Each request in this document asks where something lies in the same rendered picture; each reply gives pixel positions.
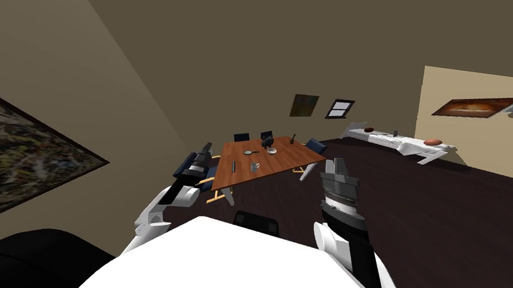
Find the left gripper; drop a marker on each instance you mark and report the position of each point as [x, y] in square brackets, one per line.
[200, 159]

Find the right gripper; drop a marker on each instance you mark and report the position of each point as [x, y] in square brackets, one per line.
[339, 185]

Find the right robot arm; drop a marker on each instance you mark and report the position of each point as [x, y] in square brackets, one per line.
[347, 245]

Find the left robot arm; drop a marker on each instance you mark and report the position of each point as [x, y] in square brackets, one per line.
[164, 206]

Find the dark blue chair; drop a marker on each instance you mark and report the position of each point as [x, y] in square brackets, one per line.
[317, 146]
[241, 137]
[266, 134]
[209, 177]

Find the small grey pan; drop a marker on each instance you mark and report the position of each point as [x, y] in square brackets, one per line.
[250, 152]

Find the dark bottle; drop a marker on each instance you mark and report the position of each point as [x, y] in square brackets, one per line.
[292, 140]

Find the grey mug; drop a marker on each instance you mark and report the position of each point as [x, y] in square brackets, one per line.
[254, 166]

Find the brown wooden dining table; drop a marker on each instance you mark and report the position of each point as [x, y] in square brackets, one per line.
[284, 160]

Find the small dark-framed window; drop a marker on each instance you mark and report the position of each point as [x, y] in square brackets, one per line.
[340, 109]

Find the white bowl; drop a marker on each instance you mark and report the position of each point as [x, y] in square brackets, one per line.
[272, 151]

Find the small green picture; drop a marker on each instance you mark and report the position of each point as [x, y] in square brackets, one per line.
[304, 106]

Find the white bed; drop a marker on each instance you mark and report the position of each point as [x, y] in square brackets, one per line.
[400, 142]

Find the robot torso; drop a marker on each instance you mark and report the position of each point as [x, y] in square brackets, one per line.
[239, 276]

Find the orange landscape painting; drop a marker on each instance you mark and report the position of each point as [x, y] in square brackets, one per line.
[477, 106]

